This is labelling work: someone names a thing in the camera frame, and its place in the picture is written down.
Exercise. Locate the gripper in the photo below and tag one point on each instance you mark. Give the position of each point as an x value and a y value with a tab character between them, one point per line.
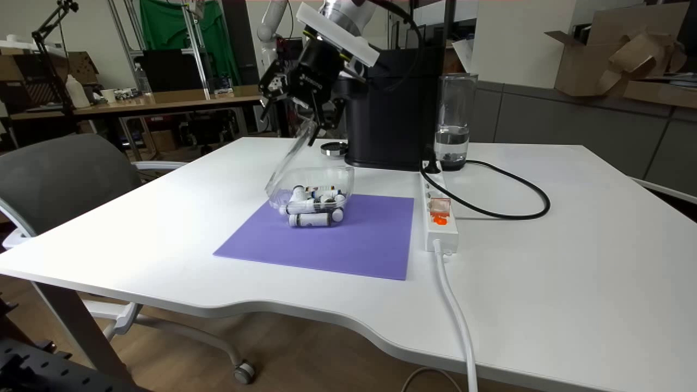
313	71

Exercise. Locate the clear plastic lid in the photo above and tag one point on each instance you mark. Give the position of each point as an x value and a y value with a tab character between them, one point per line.
291	158

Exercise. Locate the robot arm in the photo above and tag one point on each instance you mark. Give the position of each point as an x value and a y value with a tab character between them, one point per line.
342	13

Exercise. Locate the clear plastic bowl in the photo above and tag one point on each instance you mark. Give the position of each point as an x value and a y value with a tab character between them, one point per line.
313	179

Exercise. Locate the open cardboard box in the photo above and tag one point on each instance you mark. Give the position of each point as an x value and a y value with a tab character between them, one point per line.
621	60

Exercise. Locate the round metal drip tray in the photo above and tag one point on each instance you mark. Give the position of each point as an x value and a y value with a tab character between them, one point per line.
334	148

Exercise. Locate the black coffee machine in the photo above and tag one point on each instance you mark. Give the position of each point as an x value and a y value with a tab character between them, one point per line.
392	109

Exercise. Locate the heap of small white bottles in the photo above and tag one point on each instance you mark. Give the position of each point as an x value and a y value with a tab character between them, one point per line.
313	209

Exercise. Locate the black monitor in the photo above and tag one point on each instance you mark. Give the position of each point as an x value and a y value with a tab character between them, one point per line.
169	71

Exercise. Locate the wooden desk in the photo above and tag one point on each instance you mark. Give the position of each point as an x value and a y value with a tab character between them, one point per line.
163	100

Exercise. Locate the purple mat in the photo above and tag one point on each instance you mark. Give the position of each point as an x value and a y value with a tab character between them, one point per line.
359	239

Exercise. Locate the green cloth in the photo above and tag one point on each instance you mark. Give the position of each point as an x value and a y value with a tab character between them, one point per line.
163	27

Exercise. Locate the clear water bottle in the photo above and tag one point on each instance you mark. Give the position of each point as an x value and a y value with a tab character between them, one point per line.
142	80

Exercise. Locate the white power strip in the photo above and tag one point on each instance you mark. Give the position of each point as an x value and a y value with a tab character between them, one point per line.
440	223

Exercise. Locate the white cup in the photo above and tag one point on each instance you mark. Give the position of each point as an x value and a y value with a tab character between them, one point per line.
109	96

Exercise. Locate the white plastic bottle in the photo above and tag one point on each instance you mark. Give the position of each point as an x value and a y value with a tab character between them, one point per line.
77	93

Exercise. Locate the grey office chair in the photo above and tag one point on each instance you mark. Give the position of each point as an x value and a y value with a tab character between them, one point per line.
60	174

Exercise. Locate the black boom stand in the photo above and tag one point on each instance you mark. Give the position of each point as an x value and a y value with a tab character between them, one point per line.
49	60

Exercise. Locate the grey cabinet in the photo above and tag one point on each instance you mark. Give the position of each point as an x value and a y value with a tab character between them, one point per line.
599	136

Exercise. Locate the black perforated board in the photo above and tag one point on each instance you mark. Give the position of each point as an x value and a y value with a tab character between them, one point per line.
43	370

